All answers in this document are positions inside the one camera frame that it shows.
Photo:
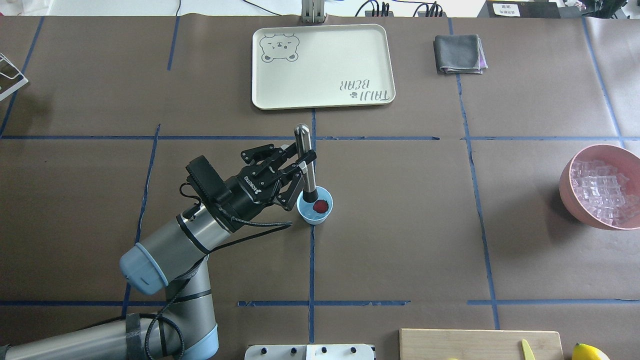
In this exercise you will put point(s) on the light blue cup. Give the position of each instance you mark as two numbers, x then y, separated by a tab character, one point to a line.
305	209

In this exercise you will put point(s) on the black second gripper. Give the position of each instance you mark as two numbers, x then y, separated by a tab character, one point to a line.
243	192

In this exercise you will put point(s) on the cream bear tray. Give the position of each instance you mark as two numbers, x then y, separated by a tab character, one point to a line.
320	66

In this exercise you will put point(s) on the yellow lemon upper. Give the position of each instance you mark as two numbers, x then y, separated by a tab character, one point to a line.
582	351

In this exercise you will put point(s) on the white wire cup rack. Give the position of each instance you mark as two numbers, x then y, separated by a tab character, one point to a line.
11	78

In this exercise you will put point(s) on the yellow-green plastic knife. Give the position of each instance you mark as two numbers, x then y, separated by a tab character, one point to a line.
527	351

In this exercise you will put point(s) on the grey folded cloth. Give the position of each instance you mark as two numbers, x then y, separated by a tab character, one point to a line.
459	53

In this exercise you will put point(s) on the pink bowl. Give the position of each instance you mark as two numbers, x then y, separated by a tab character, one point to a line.
618	157

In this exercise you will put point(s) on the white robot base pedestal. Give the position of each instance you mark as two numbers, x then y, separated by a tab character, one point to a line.
340	351

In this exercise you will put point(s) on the aluminium frame post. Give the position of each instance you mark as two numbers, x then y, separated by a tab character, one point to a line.
313	11

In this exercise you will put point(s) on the black power strip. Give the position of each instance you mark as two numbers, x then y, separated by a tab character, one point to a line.
396	12

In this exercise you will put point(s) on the red strawberry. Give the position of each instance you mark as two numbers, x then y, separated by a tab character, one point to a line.
321	206

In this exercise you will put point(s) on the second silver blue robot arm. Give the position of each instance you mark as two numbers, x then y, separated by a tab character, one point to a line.
174	259

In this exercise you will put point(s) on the wooden cutting board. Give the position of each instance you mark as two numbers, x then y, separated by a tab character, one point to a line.
475	344

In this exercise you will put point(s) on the steel muddler with black tip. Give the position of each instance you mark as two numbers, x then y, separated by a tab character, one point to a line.
303	143

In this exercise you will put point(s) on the clear ice cubes in bowl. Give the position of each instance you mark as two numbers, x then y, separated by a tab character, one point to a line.
602	190

